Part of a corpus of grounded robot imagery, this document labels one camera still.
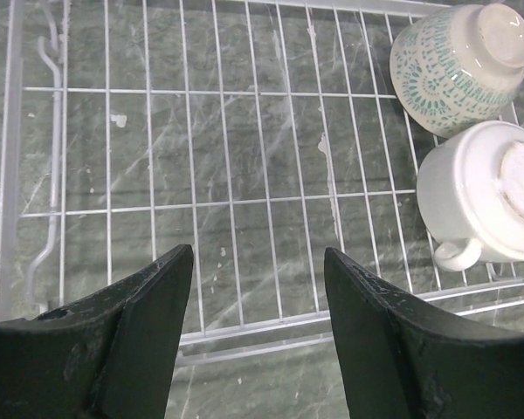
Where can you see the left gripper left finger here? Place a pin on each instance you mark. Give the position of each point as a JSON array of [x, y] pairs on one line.
[[109, 355]]

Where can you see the white wire dish rack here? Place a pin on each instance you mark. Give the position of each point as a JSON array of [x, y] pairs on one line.
[[258, 132]]

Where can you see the green patterned bowl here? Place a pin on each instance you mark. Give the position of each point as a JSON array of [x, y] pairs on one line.
[[459, 66]]

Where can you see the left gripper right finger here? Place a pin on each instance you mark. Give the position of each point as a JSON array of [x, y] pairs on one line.
[[401, 357]]

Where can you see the white handled bowl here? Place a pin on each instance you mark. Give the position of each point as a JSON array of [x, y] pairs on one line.
[[470, 194]]

